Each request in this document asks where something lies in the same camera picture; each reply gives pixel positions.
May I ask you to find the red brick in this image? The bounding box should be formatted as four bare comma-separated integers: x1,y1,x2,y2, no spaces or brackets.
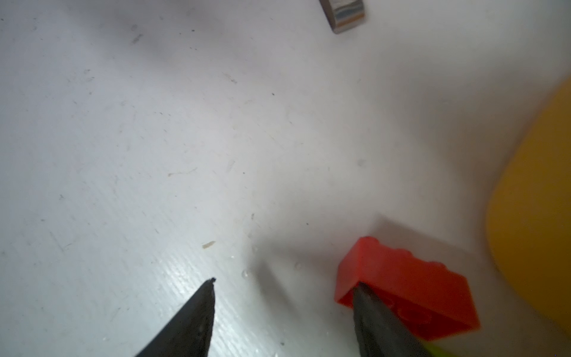
334,237,480,342

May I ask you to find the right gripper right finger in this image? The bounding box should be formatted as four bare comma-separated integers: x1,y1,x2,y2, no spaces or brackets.
352,283,433,357

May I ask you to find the yellow tray far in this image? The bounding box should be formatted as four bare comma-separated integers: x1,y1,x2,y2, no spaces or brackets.
486,80,570,333

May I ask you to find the green brick top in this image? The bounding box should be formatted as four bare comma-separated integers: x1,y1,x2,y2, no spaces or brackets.
422,341,457,357

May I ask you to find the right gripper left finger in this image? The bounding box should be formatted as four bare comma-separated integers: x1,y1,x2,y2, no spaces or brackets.
137,278,216,357

